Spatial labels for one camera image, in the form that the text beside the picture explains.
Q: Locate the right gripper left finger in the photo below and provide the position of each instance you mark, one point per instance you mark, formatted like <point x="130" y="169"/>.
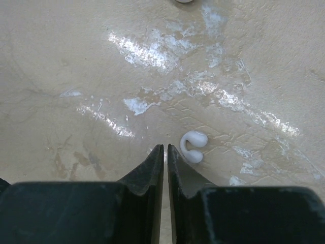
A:
<point x="123" y="211"/>

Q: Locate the white clip earbud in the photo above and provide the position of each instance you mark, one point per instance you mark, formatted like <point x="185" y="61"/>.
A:
<point x="190" y="144"/>

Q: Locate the white gold-rimmed charging case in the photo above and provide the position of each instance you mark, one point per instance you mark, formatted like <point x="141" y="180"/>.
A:
<point x="184" y="1"/>

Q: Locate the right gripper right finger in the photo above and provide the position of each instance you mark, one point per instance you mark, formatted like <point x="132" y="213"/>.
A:
<point x="202" y="212"/>

